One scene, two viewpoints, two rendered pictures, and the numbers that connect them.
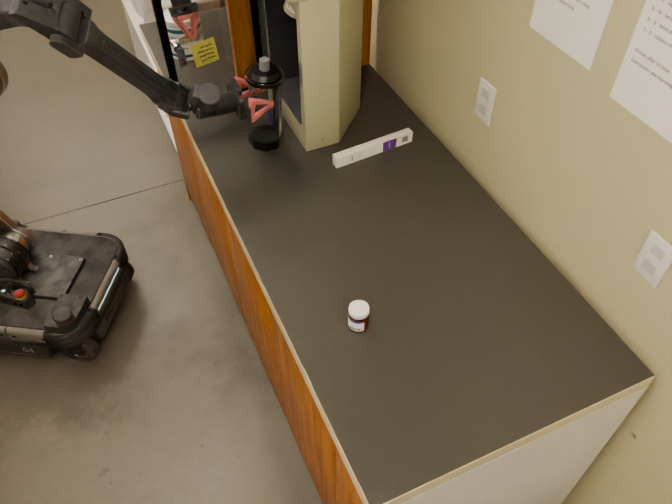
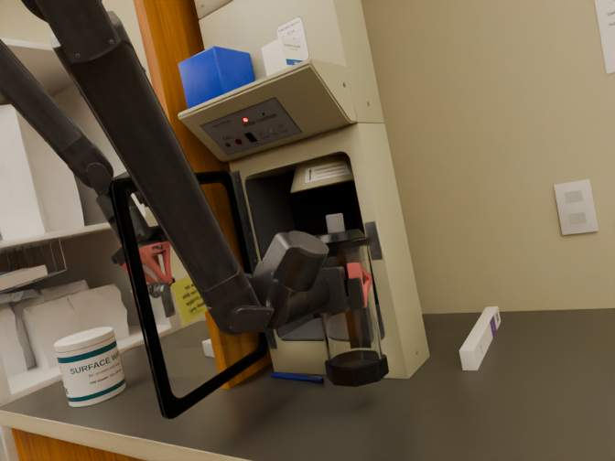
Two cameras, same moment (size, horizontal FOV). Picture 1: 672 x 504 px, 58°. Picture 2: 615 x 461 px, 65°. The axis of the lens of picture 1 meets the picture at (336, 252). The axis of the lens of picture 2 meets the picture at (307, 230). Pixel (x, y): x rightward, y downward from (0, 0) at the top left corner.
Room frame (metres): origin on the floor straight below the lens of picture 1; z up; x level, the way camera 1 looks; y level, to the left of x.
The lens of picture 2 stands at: (0.80, 0.63, 1.30)
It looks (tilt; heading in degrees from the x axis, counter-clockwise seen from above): 4 degrees down; 330
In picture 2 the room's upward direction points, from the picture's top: 12 degrees counter-clockwise
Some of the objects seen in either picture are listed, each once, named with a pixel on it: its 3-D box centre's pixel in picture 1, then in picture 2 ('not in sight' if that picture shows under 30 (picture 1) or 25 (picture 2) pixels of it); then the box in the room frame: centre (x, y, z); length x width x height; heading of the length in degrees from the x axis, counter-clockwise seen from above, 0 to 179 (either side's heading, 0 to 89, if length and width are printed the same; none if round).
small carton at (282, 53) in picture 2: not in sight; (284, 61); (1.53, 0.18, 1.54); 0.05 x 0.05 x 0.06; 17
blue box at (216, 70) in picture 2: not in sight; (219, 80); (1.68, 0.24, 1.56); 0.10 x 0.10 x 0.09; 24
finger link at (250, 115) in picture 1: (255, 103); (349, 284); (1.41, 0.22, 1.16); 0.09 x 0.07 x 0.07; 116
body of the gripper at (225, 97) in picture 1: (226, 102); (306, 294); (1.41, 0.30, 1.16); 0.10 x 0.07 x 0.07; 26
